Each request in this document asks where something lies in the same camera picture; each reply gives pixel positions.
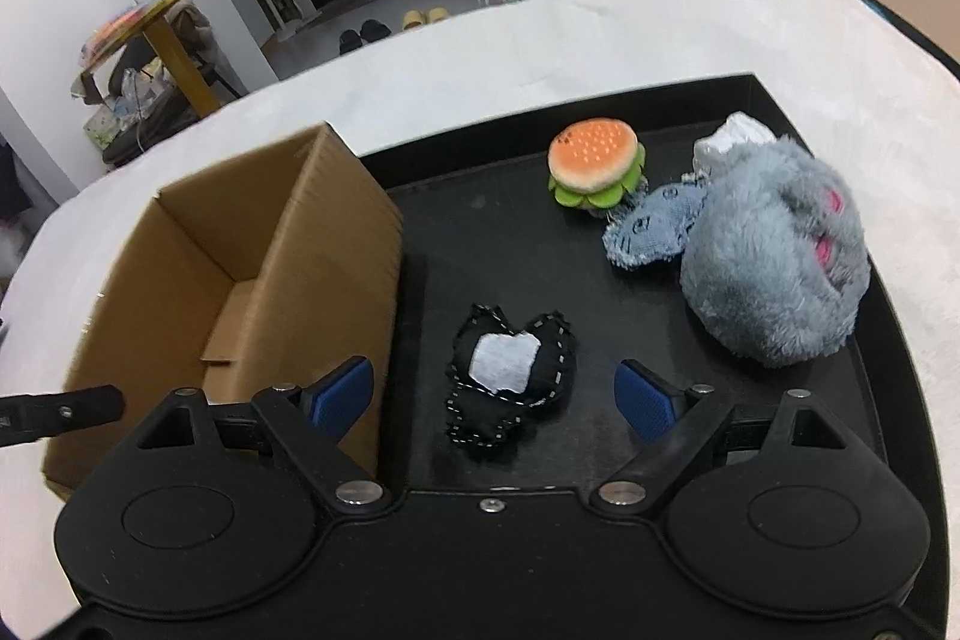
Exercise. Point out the burger plush toy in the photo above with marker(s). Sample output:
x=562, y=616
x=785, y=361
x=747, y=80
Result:
x=592, y=153

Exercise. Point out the black stitched plush toy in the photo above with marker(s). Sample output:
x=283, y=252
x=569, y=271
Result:
x=480, y=415

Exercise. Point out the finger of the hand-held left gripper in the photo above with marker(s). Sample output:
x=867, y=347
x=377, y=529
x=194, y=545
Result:
x=60, y=413

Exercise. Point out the brown cardboard box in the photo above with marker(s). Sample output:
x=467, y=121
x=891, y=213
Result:
x=322, y=220

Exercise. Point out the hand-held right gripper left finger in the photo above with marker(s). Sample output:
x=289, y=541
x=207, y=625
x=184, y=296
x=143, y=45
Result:
x=345, y=396

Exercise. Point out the blue denim plush toy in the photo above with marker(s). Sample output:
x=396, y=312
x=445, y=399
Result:
x=645, y=227

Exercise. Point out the black plastic tray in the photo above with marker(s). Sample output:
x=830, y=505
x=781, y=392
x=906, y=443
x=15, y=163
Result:
x=487, y=257

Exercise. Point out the round gold-edged table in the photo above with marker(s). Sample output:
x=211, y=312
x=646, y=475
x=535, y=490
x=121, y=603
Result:
x=169, y=44

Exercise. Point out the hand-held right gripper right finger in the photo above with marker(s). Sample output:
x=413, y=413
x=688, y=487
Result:
x=645, y=400

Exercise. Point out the grey fluffy plush toy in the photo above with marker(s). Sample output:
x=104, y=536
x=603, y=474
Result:
x=750, y=257

